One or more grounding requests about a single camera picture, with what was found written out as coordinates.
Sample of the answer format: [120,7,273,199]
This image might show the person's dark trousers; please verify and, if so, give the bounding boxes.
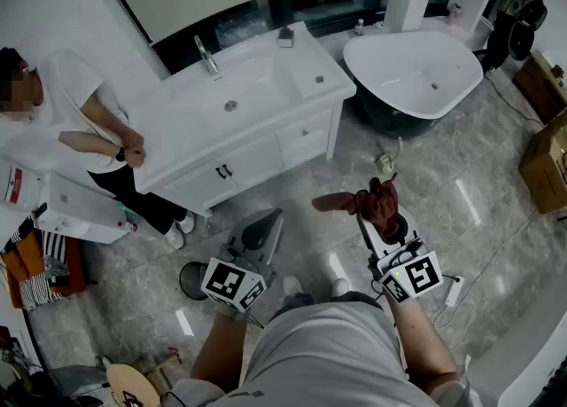
[269,290,384,323]

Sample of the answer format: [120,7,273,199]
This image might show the white water dispenser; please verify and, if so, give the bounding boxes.
[34,172,135,246]

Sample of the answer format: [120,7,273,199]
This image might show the clear water bottle red label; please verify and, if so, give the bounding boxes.
[0,160,46,216]

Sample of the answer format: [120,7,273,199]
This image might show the orange sofa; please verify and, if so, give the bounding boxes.
[0,214,88,311]

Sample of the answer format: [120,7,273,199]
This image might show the brown cloth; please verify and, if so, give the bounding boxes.
[311,172,400,246]

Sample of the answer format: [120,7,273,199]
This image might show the white vanity cabinet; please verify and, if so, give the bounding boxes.
[126,21,358,219]

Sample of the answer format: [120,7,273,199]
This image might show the person's left forearm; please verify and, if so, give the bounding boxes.
[190,309,249,391]

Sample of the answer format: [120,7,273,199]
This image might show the white cabinet door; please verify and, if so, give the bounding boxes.
[219,133,285,188]
[157,160,243,216]

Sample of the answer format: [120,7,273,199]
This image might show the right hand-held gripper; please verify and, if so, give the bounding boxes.
[356,207,445,306]

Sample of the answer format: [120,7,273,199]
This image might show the person's right forearm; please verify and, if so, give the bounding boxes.
[387,294,458,391]

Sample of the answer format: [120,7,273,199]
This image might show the striped cushion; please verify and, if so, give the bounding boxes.
[16,227,72,309]

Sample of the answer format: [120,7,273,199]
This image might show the black mesh waste bin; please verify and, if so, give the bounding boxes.
[178,261,210,302]

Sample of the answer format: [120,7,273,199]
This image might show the person's left white shoe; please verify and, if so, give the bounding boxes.
[282,275,304,298]

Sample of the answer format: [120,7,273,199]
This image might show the white power strip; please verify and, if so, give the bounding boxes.
[375,137,405,176]

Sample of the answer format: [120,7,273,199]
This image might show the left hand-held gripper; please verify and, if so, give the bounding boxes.
[201,207,285,322]

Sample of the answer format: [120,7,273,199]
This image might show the person's white shirt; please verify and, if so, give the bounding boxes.
[161,301,473,407]

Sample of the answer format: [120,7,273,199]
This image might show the white bathtub with dark exterior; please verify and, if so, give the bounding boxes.
[343,30,485,140]

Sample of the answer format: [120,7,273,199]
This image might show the white rounded fixture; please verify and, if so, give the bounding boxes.
[464,316,567,407]

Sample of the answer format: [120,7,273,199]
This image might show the white adapter with cable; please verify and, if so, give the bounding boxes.
[432,205,567,332]

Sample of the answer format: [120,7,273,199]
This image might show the chrome faucet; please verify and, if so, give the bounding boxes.
[193,35,221,77]

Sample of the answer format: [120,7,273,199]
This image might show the round wooden table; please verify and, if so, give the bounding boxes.
[105,354,178,407]

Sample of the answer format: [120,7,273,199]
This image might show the cluttered equipment rack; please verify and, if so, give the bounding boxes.
[0,325,108,407]

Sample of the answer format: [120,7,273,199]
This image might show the white drawer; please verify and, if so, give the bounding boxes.
[276,110,334,153]
[281,132,332,170]

